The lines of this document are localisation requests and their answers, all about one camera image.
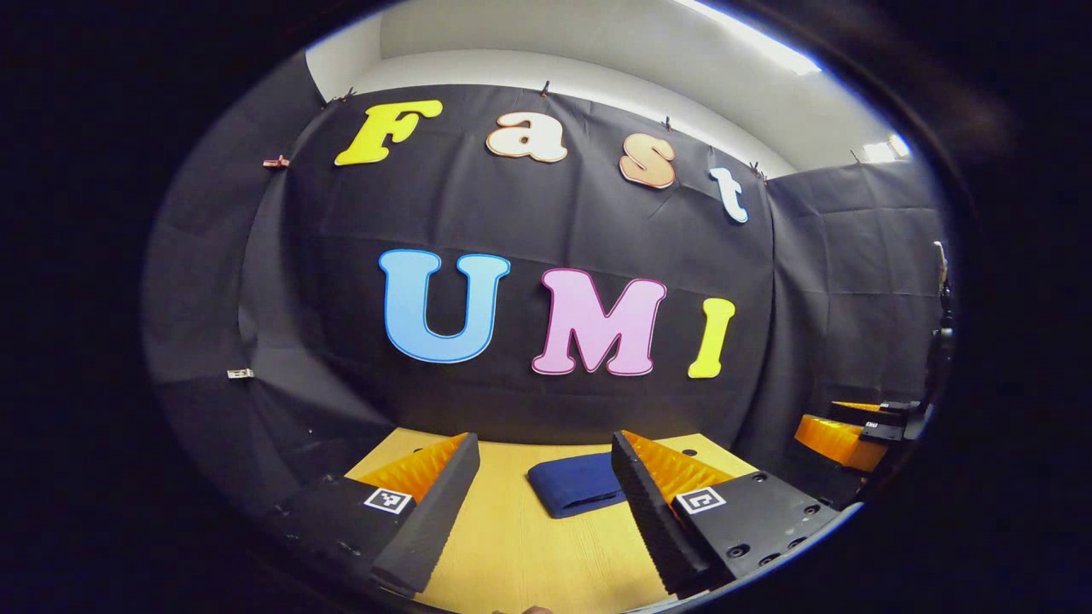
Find small ceiling light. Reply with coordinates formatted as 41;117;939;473
860;134;913;164

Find black backdrop cloth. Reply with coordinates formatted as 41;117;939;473
141;51;953;513

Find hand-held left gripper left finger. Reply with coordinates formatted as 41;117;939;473
273;432;481;596

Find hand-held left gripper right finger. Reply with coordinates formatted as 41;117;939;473
611;431;845;599

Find blue denim jeans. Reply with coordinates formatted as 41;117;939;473
526;452;629;520

